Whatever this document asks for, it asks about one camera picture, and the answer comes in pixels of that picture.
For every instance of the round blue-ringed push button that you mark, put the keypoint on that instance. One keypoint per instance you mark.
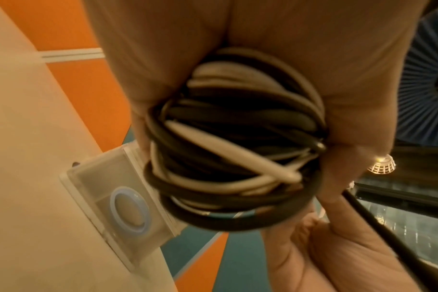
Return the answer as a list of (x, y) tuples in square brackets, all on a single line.
[(129, 208)]

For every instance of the round blue pleated fixture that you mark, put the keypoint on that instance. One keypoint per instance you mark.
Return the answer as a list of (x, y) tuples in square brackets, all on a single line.
[(421, 105)]

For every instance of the dark glass panel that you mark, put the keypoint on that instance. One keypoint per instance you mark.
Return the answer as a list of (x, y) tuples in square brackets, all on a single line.
[(417, 205)]

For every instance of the small white cage lamp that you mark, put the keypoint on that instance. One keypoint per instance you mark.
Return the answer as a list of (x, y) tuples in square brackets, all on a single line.
[(381, 166)]

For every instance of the person's right hand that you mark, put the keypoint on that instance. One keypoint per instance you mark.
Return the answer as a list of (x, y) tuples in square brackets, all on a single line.
[(349, 262)]

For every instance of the person's left hand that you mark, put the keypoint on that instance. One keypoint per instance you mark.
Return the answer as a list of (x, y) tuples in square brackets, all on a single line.
[(276, 31)]

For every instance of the white wall switch box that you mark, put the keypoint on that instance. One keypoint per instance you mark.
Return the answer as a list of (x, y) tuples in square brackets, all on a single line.
[(96, 182)]

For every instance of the white wall trim strip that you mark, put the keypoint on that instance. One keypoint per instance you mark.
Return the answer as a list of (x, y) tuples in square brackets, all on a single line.
[(72, 54)]

